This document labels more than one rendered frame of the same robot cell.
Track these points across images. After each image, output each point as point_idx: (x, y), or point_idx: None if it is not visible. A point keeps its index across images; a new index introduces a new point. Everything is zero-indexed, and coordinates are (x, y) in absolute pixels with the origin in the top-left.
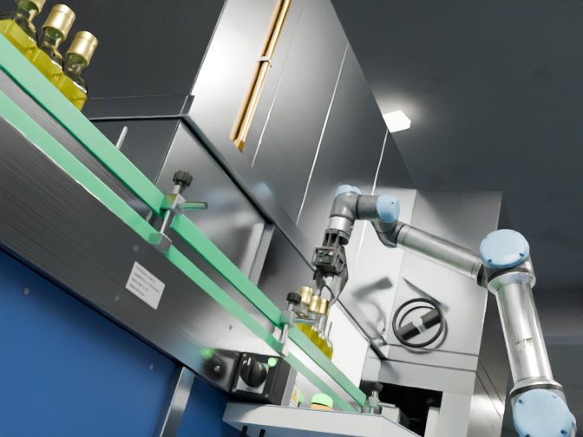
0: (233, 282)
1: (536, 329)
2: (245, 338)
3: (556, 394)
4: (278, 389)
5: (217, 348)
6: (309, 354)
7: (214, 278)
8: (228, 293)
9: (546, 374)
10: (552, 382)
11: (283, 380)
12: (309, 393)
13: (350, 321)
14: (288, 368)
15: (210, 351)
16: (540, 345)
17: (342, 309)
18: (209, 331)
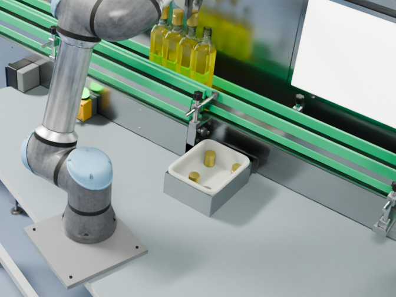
0: (13, 24)
1: (50, 83)
2: (23, 52)
3: (27, 137)
4: (12, 81)
5: (8, 56)
6: (92, 61)
7: (3, 24)
8: (13, 29)
9: (42, 121)
10: (35, 128)
11: (13, 76)
12: (90, 85)
13: (367, 13)
14: (14, 72)
15: (5, 57)
16: (48, 97)
17: (339, 0)
18: (0, 49)
